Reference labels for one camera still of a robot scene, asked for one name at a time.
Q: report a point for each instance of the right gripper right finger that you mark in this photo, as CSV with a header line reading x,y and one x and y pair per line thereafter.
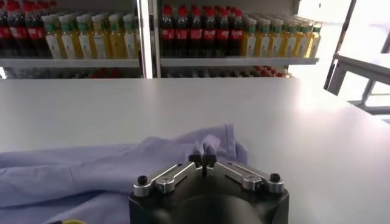
x,y
243,175

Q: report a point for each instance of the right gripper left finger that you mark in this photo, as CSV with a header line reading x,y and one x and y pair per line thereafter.
x,y
170,176

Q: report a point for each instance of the purple t-shirt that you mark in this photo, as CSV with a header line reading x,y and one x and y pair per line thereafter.
x,y
76,170

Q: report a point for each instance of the grey metal shelf rack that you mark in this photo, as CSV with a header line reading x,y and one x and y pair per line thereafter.
x,y
237,61
70,63

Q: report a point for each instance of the yellow juice bottle green label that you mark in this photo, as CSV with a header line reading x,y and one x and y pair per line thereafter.
x,y
302,42
117,41
250,42
68,42
263,42
85,42
289,42
53,42
130,39
100,42
314,42
276,42

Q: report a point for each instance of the dark slanted pole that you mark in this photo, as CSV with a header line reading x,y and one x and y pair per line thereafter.
x,y
339,45

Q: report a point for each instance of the grey metal frame table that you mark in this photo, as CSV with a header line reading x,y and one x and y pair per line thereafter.
x,y
359,65

